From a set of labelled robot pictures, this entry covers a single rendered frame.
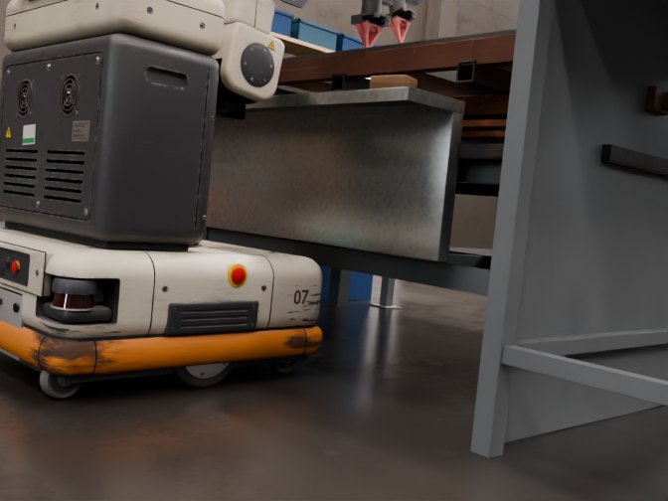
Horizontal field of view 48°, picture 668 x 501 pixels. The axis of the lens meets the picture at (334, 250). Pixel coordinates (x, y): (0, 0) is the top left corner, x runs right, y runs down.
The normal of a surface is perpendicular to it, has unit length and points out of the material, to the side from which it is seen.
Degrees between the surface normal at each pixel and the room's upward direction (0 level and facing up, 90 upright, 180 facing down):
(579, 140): 90
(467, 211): 90
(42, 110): 90
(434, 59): 90
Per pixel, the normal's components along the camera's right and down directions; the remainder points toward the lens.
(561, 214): 0.67, 0.11
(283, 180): -0.73, -0.04
